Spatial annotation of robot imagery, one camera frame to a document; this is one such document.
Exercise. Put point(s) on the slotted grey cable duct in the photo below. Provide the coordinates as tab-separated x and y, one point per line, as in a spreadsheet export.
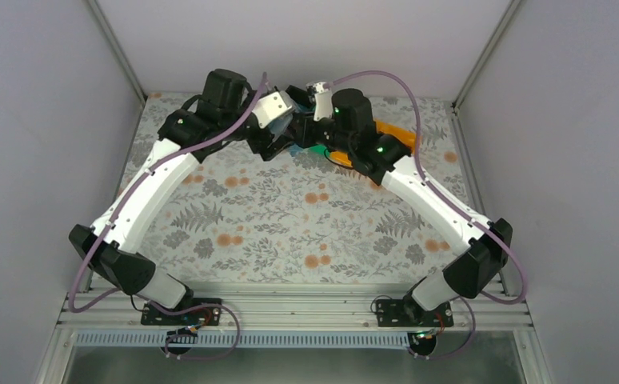
220	339

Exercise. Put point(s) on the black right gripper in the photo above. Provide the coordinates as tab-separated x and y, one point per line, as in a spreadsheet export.
301	133

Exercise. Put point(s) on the yellow bin with white cards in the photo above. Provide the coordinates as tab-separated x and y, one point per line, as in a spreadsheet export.
341	159

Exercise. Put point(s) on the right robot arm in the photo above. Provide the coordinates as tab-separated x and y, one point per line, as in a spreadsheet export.
343	121

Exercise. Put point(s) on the aluminium frame rail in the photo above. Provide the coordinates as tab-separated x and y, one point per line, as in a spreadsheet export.
278	306

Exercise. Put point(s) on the green storage bin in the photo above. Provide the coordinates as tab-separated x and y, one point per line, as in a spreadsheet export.
319	149

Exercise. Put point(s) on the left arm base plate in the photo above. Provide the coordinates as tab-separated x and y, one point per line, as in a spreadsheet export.
203	312

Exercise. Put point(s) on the black storage bin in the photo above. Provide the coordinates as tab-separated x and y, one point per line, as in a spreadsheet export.
300	96

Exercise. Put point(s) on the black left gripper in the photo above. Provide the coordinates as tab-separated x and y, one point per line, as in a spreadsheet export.
257	144

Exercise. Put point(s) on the yellow bin with red cards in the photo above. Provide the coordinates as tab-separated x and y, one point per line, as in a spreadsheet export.
407	137

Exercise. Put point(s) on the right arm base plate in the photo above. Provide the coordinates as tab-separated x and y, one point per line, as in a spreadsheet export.
399	313

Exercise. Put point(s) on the blue leather card holder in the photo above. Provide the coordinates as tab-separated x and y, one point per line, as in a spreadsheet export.
280	128

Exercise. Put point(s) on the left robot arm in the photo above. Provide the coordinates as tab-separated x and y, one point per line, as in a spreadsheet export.
228	109

